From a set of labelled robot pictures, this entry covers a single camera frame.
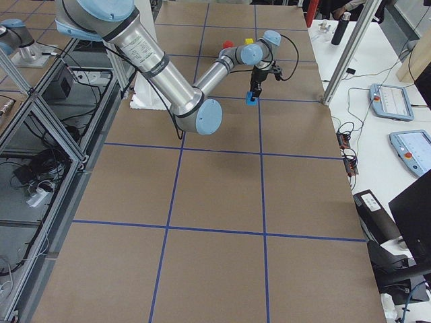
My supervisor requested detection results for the blue foam block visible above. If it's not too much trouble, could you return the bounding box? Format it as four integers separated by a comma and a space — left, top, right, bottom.
245, 92, 259, 106

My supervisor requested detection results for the teach pendant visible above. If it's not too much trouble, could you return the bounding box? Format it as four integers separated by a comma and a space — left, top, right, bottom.
370, 83, 414, 122
389, 129, 430, 177

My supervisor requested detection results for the far teach pendant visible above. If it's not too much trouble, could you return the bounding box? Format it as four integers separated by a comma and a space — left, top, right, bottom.
370, 83, 414, 122

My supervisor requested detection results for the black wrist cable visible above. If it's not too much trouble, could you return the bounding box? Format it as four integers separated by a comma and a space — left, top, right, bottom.
278, 33, 300, 81

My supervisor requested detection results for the red foam block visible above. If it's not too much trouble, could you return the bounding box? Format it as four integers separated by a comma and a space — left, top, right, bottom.
222, 40, 234, 49

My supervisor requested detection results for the small black pad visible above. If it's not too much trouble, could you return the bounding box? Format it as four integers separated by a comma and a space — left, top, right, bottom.
346, 68, 356, 75

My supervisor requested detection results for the black box with label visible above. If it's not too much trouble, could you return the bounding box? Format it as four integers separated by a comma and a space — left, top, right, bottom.
353, 190, 401, 244

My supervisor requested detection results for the black monitor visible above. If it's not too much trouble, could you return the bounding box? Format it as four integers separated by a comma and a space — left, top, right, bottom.
389, 171, 430, 263

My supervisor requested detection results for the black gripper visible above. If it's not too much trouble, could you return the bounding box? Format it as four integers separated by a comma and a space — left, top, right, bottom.
248, 65, 273, 102

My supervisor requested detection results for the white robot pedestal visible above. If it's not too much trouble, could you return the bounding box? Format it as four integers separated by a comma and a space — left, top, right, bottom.
129, 0, 169, 111

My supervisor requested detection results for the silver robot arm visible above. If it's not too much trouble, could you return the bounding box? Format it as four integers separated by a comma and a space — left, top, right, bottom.
55, 1, 281, 135
1, 18, 50, 68

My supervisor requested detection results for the black power strip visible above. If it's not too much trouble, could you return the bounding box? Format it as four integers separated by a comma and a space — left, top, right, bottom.
336, 131, 358, 177

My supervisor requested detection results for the aluminium frame post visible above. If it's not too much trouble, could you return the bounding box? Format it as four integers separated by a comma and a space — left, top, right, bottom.
321, 0, 382, 106

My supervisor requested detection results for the wooden board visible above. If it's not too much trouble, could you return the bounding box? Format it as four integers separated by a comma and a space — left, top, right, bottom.
396, 28, 430, 83

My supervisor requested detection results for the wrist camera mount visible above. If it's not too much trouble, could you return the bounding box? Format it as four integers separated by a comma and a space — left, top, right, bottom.
268, 62, 284, 81

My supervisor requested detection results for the white power strip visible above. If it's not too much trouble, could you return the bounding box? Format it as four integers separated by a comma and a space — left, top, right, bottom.
26, 188, 48, 207

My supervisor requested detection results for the black water bottle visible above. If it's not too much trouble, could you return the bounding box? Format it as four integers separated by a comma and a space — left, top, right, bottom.
331, 11, 351, 46

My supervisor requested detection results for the near teach pendant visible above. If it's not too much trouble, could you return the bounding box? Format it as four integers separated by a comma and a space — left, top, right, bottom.
389, 129, 430, 177

